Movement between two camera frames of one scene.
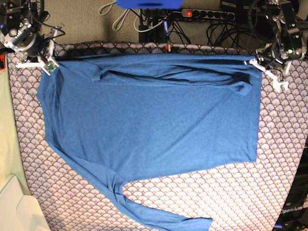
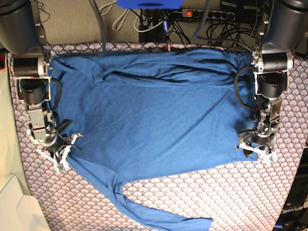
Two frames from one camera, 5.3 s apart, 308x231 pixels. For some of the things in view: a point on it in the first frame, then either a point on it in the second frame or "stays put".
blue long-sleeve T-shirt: (125, 118) stays put
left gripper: (37, 45) → (52, 147)
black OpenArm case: (293, 215) stays put
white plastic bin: (19, 212) stays put
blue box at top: (150, 4) stays put
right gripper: (270, 56) → (253, 139)
